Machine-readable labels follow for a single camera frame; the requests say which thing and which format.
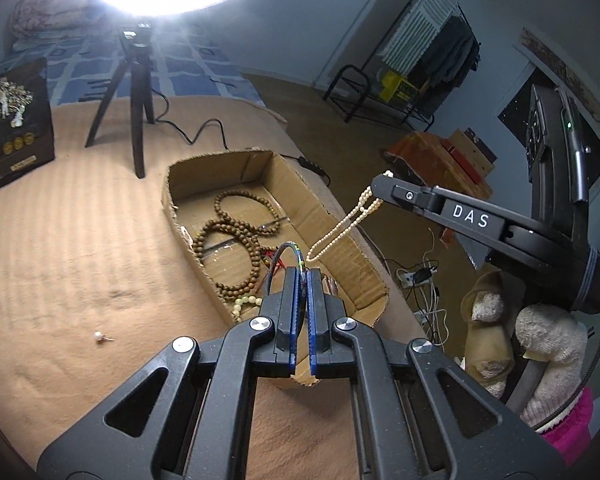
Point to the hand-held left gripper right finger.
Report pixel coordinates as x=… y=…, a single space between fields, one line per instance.
x=317 y=310

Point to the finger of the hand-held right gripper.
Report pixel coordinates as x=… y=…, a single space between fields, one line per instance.
x=430 y=202

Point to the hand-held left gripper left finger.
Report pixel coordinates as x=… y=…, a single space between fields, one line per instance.
x=285 y=310

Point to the cardboard box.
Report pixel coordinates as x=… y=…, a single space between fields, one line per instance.
x=325 y=200

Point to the orange cloth covered box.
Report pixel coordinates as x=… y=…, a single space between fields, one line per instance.
x=420 y=152

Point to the tan cardboard piece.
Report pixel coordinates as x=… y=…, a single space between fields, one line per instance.
x=472 y=147

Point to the white power strip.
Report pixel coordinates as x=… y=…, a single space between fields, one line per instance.
x=415 y=276

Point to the beige fuzzy slipper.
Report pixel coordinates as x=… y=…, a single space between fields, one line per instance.
x=485 y=330

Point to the yellow box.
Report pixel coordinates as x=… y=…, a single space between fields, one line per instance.
x=397 y=87

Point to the black clothes rack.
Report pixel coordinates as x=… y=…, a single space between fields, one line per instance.
x=347 y=87

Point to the dark hanging clothes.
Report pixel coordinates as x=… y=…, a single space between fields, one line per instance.
x=447 y=60

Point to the striped towel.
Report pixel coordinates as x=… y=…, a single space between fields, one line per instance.
x=415 y=25

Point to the pearl earring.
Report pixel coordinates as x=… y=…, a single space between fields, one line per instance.
x=99 y=337

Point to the black tripod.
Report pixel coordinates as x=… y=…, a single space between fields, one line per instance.
x=137 y=110

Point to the blue patterned bedsheet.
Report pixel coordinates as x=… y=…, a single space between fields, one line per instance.
x=190 y=67

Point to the dark decorated gift box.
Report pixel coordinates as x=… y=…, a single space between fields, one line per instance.
x=15 y=130

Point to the folded patterned quilt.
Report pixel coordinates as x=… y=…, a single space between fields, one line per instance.
x=45 y=15

